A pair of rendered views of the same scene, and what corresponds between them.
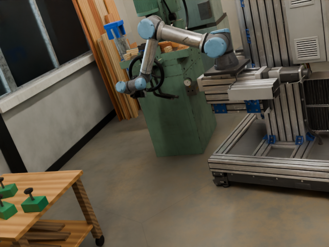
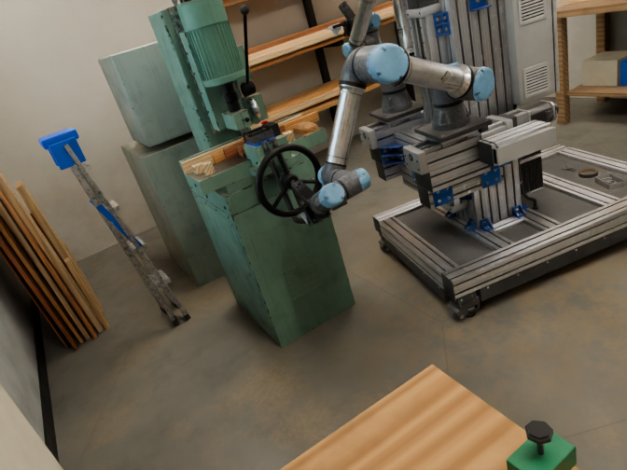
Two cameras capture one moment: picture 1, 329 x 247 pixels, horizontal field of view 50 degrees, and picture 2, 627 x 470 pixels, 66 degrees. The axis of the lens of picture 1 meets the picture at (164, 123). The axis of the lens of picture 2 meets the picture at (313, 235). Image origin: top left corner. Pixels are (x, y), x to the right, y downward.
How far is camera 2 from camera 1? 199 cm
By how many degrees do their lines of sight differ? 45
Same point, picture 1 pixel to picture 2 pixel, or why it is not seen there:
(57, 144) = not seen: hidden behind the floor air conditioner
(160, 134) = (286, 299)
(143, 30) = (390, 63)
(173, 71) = (304, 174)
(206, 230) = (558, 368)
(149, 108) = (265, 258)
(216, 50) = (488, 86)
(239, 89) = (514, 143)
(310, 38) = (540, 64)
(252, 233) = (607, 333)
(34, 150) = not seen: outside the picture
